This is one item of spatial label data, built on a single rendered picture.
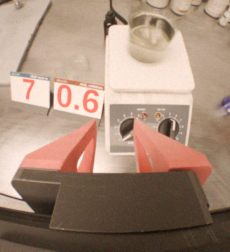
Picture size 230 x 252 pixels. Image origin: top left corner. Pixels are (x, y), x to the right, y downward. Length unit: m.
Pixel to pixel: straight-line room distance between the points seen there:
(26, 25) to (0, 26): 0.10
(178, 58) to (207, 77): 0.15
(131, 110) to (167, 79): 0.06
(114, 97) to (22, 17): 0.39
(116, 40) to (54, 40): 0.20
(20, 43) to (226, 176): 0.53
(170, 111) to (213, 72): 0.20
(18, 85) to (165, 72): 0.26
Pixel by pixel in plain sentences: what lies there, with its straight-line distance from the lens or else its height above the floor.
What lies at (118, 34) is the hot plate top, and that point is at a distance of 0.25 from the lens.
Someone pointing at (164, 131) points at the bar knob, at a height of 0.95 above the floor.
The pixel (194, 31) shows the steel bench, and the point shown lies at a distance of 0.46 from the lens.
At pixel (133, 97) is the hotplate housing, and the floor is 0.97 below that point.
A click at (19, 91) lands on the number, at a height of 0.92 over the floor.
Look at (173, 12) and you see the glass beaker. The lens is 0.21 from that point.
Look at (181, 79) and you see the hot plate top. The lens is 0.22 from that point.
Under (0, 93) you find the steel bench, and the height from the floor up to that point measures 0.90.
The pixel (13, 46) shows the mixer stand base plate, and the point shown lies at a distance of 0.43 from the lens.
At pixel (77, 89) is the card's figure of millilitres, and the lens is 0.26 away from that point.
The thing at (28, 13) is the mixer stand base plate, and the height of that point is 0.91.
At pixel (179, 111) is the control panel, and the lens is 0.23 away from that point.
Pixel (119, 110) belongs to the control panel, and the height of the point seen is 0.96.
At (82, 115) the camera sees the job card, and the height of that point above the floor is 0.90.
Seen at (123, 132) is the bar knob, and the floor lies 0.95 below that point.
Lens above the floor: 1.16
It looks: 76 degrees down
